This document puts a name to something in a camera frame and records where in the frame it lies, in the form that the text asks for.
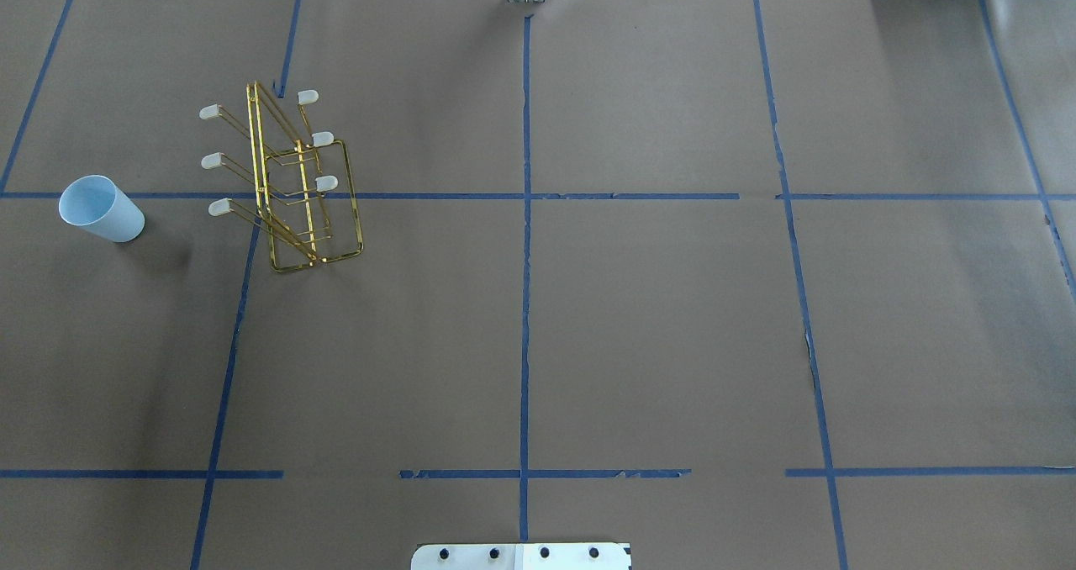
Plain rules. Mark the light blue plastic cup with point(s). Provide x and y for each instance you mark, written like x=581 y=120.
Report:
x=95 y=204

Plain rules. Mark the brown paper table cover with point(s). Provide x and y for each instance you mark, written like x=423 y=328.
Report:
x=759 y=284

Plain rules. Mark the gold wire cup holder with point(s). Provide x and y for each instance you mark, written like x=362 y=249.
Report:
x=302 y=181

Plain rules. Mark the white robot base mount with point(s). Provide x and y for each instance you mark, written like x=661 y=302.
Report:
x=555 y=555

